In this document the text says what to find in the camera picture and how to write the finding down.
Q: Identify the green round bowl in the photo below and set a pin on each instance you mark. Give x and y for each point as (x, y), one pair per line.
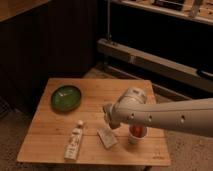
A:
(66, 98)

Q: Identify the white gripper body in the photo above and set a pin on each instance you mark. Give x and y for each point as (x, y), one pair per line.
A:
(107, 109)

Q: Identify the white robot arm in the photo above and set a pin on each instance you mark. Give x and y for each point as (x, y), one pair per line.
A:
(189, 116)

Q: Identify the metal shelf rack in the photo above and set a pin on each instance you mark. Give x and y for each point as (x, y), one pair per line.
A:
(178, 51)

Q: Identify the white cup with red object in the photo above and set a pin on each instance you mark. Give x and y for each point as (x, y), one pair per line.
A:
(136, 133)

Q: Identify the wooden table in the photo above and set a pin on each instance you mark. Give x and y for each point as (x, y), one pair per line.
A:
(49, 131)

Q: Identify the white tube with cap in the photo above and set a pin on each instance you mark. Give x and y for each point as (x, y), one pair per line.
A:
(72, 149)

